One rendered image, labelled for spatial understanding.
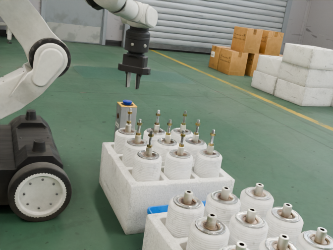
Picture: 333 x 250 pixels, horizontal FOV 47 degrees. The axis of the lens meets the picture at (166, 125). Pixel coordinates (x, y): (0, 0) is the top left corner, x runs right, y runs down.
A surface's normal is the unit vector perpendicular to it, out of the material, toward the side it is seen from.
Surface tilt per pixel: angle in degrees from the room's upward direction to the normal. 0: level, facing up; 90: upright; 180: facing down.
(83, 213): 0
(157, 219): 0
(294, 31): 90
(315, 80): 90
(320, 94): 90
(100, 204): 0
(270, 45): 90
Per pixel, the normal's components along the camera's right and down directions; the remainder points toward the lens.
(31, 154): 0.13, -0.95
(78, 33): 0.38, 0.32
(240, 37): -0.90, 0.00
